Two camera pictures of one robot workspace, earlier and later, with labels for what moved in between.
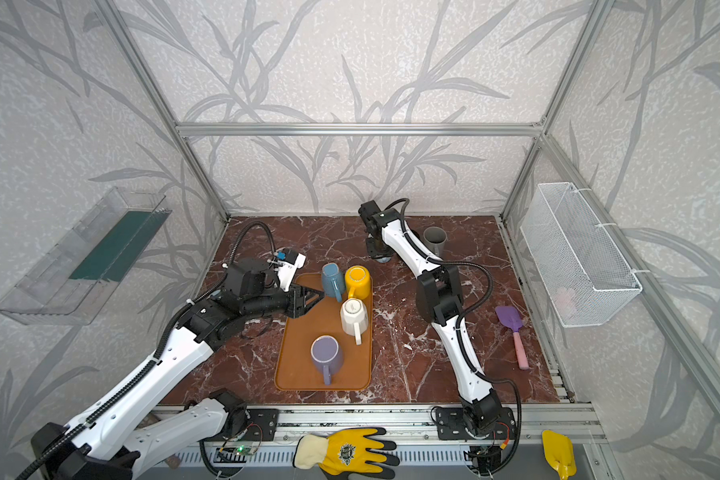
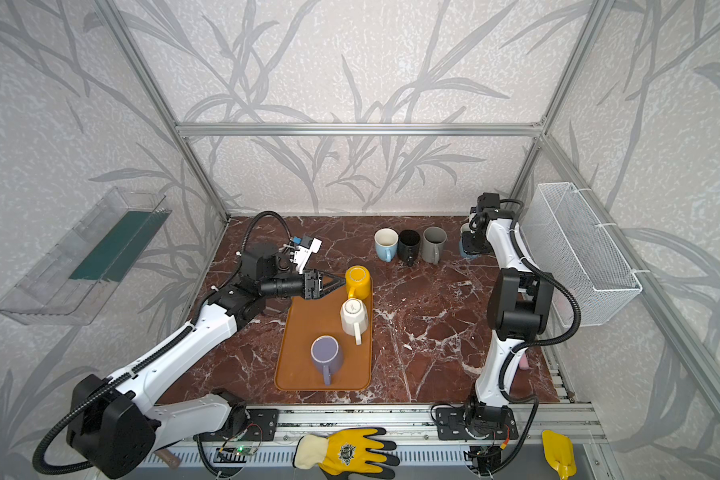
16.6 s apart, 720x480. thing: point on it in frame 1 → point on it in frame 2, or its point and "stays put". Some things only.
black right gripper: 375,242 → 472,243
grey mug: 435,237 stays put
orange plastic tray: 295,370 stays put
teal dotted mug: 333,280 → 465,228
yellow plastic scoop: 558,453 stays put
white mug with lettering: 354,318 stays put
